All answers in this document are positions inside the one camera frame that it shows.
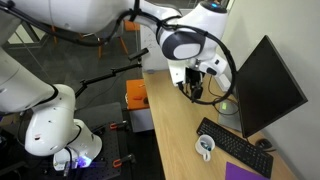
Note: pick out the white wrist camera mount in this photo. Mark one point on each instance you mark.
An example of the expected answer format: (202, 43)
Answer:
(176, 75)

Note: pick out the orange black clamp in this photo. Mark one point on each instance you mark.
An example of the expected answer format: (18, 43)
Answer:
(118, 125)
(124, 161)

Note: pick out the black computer monitor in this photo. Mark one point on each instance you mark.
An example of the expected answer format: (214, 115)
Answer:
(266, 90)

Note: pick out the purple paper sheet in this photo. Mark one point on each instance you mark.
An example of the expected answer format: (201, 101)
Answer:
(240, 172)

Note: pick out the orange chair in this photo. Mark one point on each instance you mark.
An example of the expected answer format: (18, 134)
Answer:
(130, 26)

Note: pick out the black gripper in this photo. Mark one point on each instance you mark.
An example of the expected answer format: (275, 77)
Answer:
(192, 75)

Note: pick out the black keyboard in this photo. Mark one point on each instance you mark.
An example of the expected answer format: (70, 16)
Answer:
(233, 145)

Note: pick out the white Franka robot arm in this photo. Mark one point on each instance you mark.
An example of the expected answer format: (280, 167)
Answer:
(50, 126)

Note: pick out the white power strip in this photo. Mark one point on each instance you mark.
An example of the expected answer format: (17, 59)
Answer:
(222, 82)

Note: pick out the white cabinet with orange top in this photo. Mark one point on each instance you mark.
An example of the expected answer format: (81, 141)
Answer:
(136, 95)

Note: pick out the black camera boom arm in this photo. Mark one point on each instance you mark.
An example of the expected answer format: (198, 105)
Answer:
(100, 77)

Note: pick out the white whiteboard with writing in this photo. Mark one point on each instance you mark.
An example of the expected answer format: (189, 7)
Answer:
(150, 50)

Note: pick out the black computer mouse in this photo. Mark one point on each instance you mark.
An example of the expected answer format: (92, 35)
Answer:
(264, 143)

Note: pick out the silver monitor stand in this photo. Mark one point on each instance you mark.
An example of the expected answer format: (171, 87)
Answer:
(228, 116)

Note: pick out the black breadboard table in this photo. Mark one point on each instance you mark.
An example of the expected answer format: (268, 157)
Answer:
(110, 146)

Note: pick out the white mug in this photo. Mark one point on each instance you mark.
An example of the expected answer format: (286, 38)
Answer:
(204, 146)

